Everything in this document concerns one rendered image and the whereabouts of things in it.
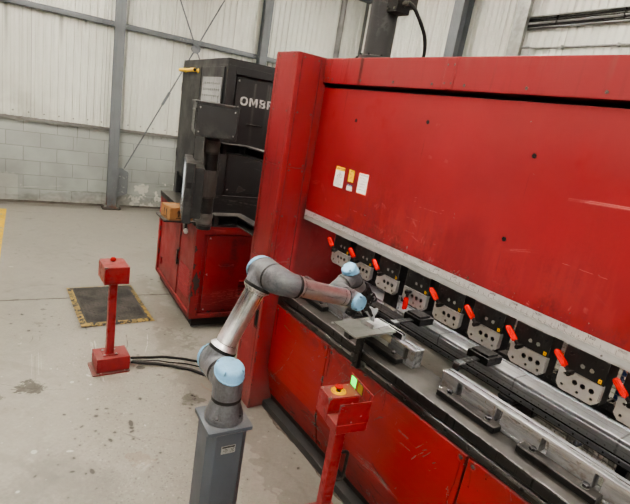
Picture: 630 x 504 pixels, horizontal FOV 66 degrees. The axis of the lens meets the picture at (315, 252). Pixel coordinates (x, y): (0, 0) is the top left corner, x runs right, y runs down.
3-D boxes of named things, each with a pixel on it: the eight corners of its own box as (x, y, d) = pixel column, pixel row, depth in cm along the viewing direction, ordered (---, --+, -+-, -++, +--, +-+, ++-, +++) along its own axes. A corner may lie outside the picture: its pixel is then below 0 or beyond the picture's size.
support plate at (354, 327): (333, 323, 242) (333, 321, 242) (372, 318, 257) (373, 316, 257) (355, 339, 228) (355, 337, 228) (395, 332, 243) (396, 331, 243)
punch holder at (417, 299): (400, 300, 236) (407, 268, 232) (413, 298, 241) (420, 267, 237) (422, 312, 224) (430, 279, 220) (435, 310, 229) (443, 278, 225)
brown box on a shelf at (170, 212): (155, 213, 407) (156, 198, 404) (186, 214, 421) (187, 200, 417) (163, 222, 383) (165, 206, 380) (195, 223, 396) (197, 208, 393)
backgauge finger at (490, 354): (445, 359, 224) (447, 349, 223) (480, 351, 239) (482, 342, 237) (465, 372, 215) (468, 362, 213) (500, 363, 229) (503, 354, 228)
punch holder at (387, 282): (374, 285, 251) (380, 255, 247) (386, 284, 256) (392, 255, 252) (393, 296, 240) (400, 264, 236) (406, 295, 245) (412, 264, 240)
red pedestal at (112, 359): (87, 363, 350) (91, 254, 328) (123, 358, 364) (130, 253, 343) (92, 377, 334) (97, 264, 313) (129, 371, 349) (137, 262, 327)
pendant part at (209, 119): (180, 224, 336) (192, 98, 314) (216, 228, 343) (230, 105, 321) (182, 245, 289) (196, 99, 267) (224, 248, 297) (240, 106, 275)
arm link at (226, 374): (218, 406, 179) (222, 373, 176) (204, 387, 190) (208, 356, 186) (247, 400, 186) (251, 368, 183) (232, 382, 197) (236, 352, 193)
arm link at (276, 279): (281, 271, 178) (372, 293, 208) (267, 261, 186) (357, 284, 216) (270, 300, 179) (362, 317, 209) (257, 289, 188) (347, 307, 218)
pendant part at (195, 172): (179, 207, 324) (184, 153, 315) (197, 209, 328) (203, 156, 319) (180, 223, 283) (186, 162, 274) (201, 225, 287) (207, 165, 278)
